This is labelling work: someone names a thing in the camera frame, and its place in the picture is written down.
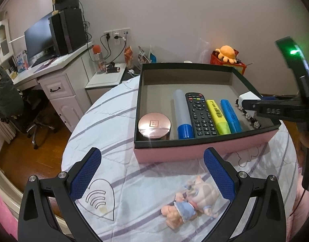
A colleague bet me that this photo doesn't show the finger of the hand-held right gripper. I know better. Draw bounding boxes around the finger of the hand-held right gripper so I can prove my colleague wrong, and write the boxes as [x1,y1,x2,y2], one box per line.
[259,94,300,101]
[241,99,259,112]

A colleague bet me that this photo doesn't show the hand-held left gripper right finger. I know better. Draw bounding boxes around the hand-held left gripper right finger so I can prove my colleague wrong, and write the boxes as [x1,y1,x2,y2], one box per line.
[203,147,288,242]

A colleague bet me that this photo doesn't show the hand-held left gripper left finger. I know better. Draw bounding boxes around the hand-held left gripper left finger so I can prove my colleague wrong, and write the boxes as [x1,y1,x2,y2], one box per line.
[18,147,102,242]

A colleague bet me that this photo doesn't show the white power adapter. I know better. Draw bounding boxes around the white power adapter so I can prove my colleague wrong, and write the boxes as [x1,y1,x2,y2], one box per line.
[238,91,261,110]

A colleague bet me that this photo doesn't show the pink storage box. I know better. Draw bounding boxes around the pink storage box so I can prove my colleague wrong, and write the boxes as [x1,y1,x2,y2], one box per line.
[133,63,282,164]

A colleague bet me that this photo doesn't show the translucent tube with blue cap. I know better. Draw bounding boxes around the translucent tube with blue cap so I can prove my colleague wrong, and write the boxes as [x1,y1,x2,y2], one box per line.
[172,89,195,140]

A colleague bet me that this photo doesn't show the blue highlighter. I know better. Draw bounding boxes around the blue highlighter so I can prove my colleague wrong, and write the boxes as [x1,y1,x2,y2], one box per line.
[220,99,243,134]

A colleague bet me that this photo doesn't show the small baby doll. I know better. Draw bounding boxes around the small baby doll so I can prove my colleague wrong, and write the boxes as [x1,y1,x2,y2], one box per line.
[161,175,220,231]

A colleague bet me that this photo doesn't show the yellow highlighter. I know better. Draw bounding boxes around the yellow highlighter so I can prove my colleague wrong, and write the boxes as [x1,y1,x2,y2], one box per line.
[206,99,231,135]

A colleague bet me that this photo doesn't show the black remote control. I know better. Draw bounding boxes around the black remote control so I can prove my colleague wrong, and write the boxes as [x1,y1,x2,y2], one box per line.
[185,92,218,139]

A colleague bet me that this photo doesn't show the red printed toy box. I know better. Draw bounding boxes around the red printed toy box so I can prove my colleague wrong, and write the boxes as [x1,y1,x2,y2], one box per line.
[210,51,247,75]

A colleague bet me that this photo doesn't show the orange plush octopus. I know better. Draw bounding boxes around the orange plush octopus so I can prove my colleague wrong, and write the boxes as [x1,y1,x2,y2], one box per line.
[215,45,238,64]

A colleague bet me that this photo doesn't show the clear plastic bag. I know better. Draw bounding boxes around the clear plastic bag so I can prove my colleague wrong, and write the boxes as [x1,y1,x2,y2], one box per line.
[196,38,212,64]

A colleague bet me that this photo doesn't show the white desk with drawers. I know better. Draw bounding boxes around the white desk with drawers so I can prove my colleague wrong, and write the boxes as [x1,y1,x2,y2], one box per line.
[12,42,95,133]

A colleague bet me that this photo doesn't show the rose gold round compact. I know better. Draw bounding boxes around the rose gold round compact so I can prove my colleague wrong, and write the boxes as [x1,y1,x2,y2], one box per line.
[138,112,173,141]

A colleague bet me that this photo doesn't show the black office chair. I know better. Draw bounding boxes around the black office chair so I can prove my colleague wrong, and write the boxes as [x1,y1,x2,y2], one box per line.
[0,62,57,150]

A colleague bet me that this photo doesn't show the pink garment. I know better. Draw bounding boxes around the pink garment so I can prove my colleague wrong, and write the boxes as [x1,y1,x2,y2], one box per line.
[287,202,305,237]

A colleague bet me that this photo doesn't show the white radiator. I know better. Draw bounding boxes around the white radiator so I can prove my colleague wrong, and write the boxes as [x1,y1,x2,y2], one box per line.
[0,119,19,145]

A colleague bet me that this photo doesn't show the pink cloth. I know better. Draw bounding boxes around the pink cloth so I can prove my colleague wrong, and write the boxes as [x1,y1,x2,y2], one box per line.
[0,189,19,242]

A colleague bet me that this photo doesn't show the white low side table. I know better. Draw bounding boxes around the white low side table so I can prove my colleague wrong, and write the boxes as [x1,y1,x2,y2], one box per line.
[85,63,141,104]

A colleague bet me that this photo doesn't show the blue packet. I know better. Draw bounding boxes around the blue packet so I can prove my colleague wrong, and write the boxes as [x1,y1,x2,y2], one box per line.
[149,46,158,64]

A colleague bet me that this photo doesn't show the dark jacket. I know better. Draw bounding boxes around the dark jacket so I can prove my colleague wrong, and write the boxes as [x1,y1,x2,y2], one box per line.
[0,62,24,121]

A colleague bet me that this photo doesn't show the white printed packet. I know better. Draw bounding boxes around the white printed packet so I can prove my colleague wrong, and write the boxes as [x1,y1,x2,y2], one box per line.
[138,46,150,65]

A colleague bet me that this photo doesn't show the bottle with orange cap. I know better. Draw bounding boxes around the bottle with orange cap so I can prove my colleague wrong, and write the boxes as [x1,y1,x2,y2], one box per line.
[92,45,106,74]

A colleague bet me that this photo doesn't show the black keyboard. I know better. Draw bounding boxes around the black keyboard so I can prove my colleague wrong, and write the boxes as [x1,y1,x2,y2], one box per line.
[31,54,58,68]

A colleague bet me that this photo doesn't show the orange snack packet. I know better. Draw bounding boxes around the orange snack packet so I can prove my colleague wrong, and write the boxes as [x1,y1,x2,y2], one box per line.
[123,46,134,69]

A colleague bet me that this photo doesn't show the blue printed box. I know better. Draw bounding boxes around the blue printed box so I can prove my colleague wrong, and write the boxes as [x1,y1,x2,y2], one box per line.
[15,51,28,72]

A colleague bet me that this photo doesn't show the black computer tower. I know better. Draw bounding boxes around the black computer tower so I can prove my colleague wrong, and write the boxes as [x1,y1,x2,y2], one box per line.
[48,8,87,56]

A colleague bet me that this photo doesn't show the black computer monitor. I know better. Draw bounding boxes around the black computer monitor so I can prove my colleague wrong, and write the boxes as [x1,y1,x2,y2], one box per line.
[24,13,55,62]

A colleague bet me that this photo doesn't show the thin gripper cable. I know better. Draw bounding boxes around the thin gripper cable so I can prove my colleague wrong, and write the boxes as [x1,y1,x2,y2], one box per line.
[290,189,309,218]

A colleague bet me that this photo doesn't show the black power cables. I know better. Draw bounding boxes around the black power cables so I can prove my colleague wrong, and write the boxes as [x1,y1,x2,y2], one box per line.
[100,33,127,66]

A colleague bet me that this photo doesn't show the white wall outlet strip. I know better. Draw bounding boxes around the white wall outlet strip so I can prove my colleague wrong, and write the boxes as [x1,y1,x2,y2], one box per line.
[104,28,131,45]

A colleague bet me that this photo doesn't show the white wall cabinet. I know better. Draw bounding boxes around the white wall cabinet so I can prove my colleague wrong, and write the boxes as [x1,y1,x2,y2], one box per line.
[0,11,13,65]

